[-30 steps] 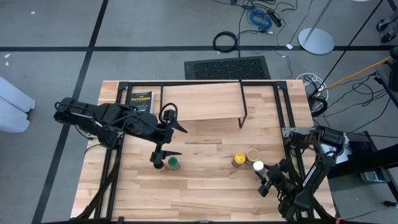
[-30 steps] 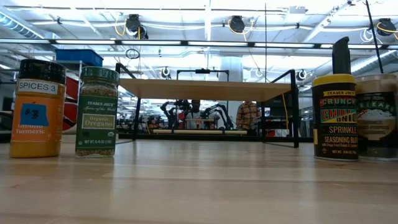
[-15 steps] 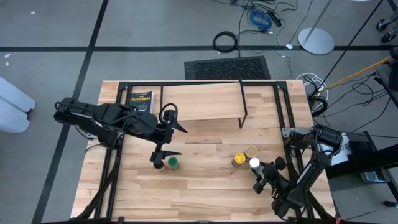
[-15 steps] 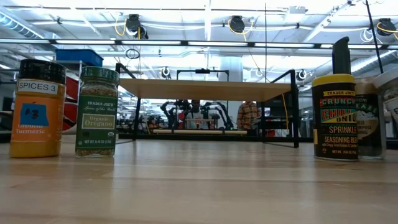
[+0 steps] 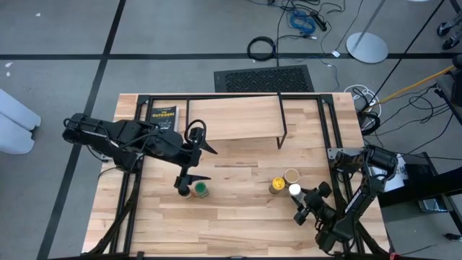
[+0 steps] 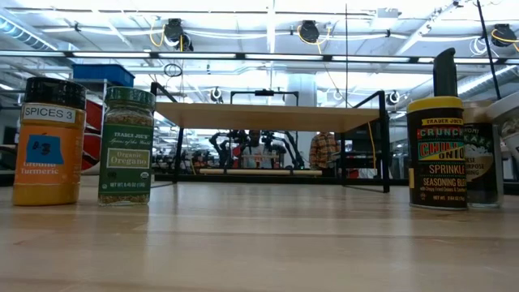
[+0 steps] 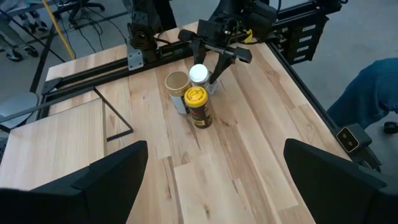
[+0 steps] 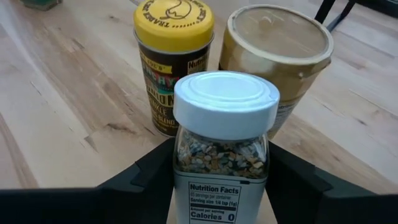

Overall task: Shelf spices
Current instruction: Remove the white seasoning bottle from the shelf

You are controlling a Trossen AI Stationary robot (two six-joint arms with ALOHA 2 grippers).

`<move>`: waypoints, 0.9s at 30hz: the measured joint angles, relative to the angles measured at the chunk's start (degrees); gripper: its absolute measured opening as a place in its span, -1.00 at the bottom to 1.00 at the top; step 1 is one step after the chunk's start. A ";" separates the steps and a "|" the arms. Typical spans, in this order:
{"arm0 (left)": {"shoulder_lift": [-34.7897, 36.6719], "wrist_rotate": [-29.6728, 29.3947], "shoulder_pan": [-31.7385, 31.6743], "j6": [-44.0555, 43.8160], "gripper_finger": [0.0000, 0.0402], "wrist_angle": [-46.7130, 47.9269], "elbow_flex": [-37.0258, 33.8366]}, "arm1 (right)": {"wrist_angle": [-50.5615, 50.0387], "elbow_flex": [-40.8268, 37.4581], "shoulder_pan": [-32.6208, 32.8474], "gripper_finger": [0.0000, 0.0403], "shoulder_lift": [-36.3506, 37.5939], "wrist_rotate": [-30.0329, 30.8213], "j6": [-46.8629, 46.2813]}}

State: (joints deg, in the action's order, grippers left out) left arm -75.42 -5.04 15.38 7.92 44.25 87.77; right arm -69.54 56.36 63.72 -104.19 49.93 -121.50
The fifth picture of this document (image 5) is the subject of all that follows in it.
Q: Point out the white-lid spice jar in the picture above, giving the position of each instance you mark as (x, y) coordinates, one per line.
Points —
(295, 189)

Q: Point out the black perforated floor mat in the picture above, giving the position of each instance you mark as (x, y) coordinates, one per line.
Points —
(263, 79)

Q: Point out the white round stand base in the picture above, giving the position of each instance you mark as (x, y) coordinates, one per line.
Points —
(366, 48)

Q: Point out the wooden shelf riser black legs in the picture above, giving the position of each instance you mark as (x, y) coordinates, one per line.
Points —
(238, 117)

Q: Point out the black paperback book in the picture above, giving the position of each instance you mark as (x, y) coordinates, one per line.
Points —
(164, 115)

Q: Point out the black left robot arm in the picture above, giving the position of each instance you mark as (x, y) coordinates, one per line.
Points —
(108, 133)

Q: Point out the black power strip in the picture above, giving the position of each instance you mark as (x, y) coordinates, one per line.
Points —
(319, 22)

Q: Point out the yellow-lid spice jar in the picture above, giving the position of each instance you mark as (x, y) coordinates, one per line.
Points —
(277, 185)

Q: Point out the black-lid orange spice jar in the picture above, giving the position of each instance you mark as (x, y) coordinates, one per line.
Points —
(189, 196)

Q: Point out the red clamp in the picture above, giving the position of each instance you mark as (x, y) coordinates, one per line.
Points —
(394, 256)

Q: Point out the tan-lid spice jar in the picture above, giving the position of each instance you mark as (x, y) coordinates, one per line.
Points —
(291, 176)

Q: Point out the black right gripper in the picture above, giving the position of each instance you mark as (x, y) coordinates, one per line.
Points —
(314, 204)

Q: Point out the white labelled box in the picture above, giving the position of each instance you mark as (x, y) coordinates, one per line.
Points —
(400, 177)

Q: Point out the green-lid spice jar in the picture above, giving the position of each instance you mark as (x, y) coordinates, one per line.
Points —
(201, 188)

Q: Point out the black side cart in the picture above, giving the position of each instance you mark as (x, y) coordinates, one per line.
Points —
(426, 187)

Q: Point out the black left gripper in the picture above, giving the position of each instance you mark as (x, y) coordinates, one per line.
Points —
(187, 155)

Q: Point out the small white adapter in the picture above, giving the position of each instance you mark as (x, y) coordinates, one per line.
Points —
(336, 53)

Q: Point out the pale blue cushion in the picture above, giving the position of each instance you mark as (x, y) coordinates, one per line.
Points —
(14, 126)

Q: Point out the black metal table frame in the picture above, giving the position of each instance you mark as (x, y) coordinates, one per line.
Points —
(325, 115)

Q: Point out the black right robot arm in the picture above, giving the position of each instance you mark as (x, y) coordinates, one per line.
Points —
(361, 195)

